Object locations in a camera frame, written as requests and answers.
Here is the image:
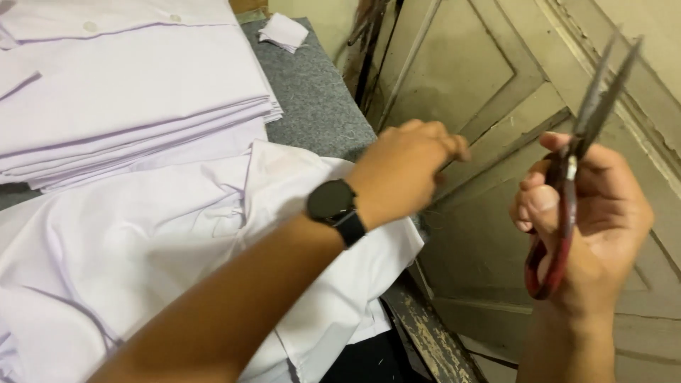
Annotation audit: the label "person's left hand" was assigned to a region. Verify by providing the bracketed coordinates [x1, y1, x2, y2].
[345, 119, 471, 232]

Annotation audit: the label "person's right hand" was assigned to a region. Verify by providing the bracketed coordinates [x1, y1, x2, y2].
[509, 131, 655, 320]

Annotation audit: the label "red-handled thread snips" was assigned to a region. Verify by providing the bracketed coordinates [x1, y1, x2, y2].
[524, 33, 644, 300]

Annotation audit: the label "beige panelled wooden door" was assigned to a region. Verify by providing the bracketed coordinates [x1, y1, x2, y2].
[367, 0, 681, 383]

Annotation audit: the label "black wrist watch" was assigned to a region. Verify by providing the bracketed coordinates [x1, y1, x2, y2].
[306, 179, 368, 249]

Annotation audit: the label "small white fabric pieces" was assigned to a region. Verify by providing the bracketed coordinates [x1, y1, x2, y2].
[258, 13, 310, 54]

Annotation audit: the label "worn wooden table edge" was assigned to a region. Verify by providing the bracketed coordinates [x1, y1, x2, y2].
[380, 268, 487, 383]

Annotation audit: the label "white shirt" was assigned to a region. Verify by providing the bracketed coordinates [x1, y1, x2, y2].
[0, 139, 425, 383]

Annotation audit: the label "stack of folded white shirts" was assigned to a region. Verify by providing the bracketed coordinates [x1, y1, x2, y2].
[0, 0, 284, 193]

